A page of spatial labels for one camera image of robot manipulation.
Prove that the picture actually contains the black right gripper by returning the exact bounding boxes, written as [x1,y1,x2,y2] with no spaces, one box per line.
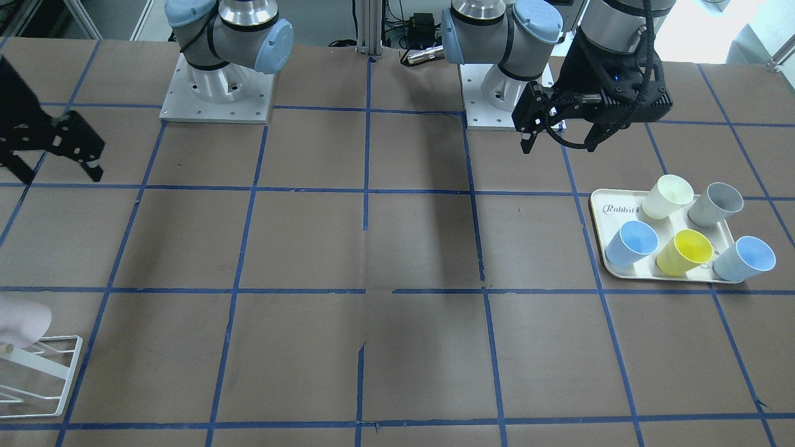
[1,56,105,186]

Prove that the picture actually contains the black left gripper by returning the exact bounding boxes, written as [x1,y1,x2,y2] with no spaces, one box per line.
[512,29,673,155]

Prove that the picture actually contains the pink plastic cup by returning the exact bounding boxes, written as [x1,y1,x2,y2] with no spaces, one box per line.
[1,295,52,349]

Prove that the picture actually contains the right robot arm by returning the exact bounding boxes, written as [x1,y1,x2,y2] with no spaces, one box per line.
[1,1,294,186]

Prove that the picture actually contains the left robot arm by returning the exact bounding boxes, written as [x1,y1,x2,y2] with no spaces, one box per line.
[440,1,674,155]

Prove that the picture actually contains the pale green plastic cup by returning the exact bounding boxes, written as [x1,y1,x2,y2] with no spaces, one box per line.
[641,174,694,220]

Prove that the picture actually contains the grey plastic cup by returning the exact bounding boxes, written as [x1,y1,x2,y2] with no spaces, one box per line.
[687,182,745,227]

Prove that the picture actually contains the yellow plastic cup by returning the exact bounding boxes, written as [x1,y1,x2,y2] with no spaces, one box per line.
[655,229,714,276]

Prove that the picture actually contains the light blue plastic cup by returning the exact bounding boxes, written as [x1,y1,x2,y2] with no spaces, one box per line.
[713,235,777,282]

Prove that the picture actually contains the cream plastic tray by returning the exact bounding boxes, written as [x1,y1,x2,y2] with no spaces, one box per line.
[589,189,735,284]

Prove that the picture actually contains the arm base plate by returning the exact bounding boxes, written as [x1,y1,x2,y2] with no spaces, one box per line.
[459,63,528,131]
[160,55,275,125]

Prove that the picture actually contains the white wire cup rack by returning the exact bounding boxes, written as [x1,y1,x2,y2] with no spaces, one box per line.
[1,336,83,420]

